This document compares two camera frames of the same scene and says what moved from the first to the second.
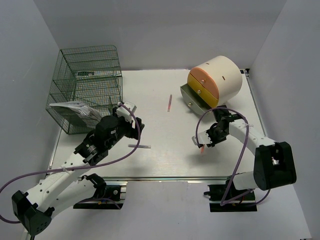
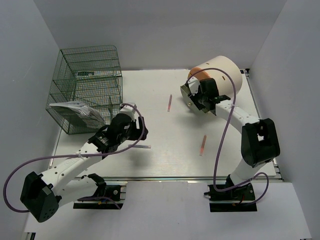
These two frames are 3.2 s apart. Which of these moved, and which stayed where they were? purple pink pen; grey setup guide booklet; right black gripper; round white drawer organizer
Moved: right black gripper
Stayed: grey setup guide booklet; round white drawer organizer; purple pink pen
